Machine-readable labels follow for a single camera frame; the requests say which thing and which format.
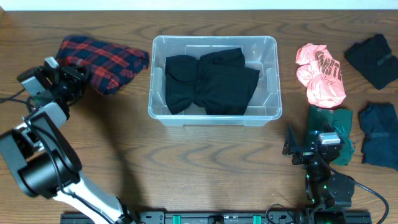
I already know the red navy plaid shirt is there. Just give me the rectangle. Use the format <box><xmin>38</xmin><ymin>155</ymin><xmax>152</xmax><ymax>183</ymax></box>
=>
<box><xmin>55</xmin><ymin>35</ymin><xmax>150</xmax><ymax>95</ymax></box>

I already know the black garment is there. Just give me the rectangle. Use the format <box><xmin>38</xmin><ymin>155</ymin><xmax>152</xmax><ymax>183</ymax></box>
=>
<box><xmin>165</xmin><ymin>48</ymin><xmax>260</xmax><ymax>116</ymax></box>

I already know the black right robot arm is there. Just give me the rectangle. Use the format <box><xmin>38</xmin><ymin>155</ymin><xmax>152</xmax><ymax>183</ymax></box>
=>
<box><xmin>282</xmin><ymin>127</ymin><xmax>354</xmax><ymax>224</ymax></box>

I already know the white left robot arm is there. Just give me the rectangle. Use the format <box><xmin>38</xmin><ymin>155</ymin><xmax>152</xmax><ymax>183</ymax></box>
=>
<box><xmin>1</xmin><ymin>65</ymin><xmax>139</xmax><ymax>223</ymax></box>

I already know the dark green folded shirt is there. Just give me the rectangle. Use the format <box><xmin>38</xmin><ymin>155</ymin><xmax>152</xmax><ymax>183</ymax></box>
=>
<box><xmin>305</xmin><ymin>105</ymin><xmax>355</xmax><ymax>166</ymax></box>

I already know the pink crumpled printed shirt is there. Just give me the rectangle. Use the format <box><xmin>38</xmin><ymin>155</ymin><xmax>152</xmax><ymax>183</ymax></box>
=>
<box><xmin>295</xmin><ymin>43</ymin><xmax>346</xmax><ymax>109</ymax></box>

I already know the dark navy folded cloth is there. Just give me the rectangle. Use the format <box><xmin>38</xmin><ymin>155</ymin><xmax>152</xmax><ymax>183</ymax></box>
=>
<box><xmin>359</xmin><ymin>103</ymin><xmax>397</xmax><ymax>170</ymax></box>

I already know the clear plastic storage bin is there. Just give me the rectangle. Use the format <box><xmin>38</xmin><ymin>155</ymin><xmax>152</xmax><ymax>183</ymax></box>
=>
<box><xmin>148</xmin><ymin>35</ymin><xmax>282</xmax><ymax>126</ymax></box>

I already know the black folded cloth top right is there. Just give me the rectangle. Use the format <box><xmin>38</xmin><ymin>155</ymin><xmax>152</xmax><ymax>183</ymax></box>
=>
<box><xmin>344</xmin><ymin>34</ymin><xmax>397</xmax><ymax>90</ymax></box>

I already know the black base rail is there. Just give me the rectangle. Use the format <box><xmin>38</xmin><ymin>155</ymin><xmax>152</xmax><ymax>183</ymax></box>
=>
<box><xmin>60</xmin><ymin>210</ymin><xmax>373</xmax><ymax>224</ymax></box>

